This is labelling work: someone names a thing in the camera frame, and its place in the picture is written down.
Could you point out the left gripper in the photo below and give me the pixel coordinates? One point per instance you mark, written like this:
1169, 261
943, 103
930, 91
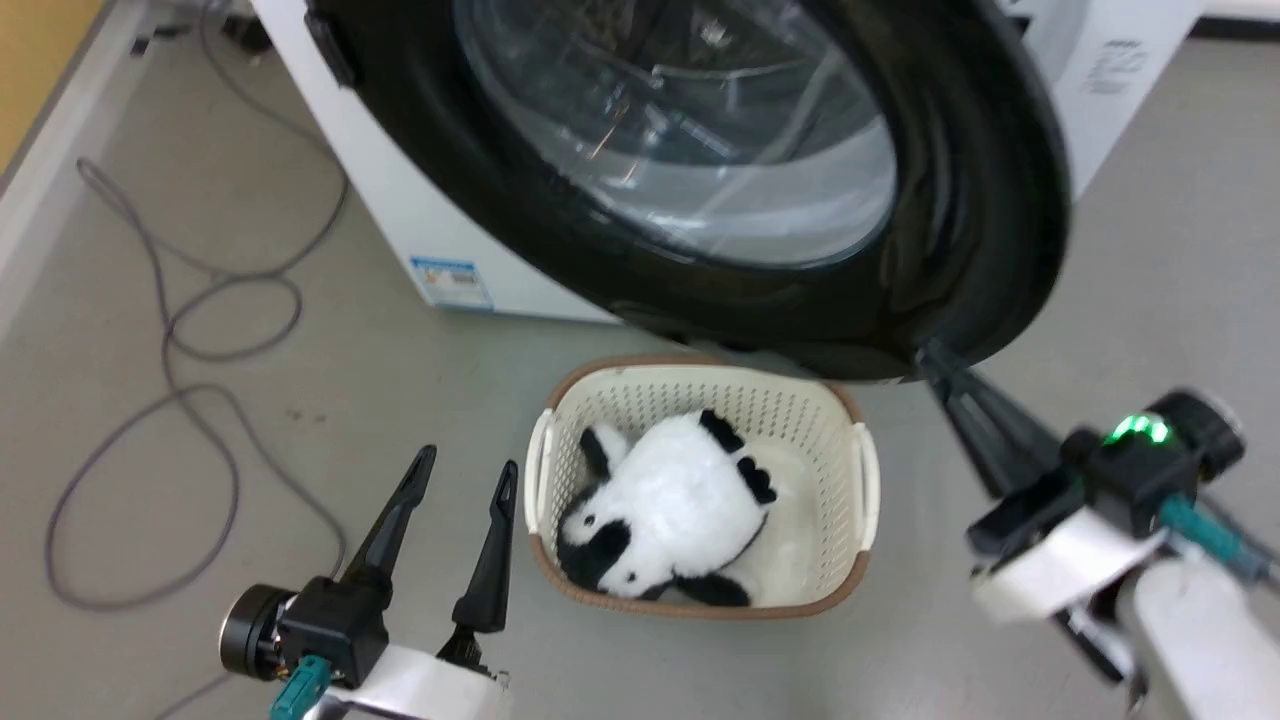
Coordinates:
335, 630

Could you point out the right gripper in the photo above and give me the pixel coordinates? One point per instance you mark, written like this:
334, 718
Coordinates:
1120, 490

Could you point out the black round washing machine door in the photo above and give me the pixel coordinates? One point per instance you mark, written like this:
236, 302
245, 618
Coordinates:
960, 200

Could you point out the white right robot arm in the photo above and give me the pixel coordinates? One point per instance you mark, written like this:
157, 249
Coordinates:
1205, 640

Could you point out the white washing machine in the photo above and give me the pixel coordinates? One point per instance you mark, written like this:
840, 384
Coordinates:
392, 190

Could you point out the cream plastic laundry basket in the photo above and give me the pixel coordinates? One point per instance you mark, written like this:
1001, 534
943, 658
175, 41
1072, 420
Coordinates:
835, 480

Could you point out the black and white panda plush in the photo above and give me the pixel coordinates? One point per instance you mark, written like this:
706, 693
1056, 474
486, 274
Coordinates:
670, 500

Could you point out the blue energy label sticker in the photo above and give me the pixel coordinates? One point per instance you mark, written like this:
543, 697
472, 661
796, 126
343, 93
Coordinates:
452, 283

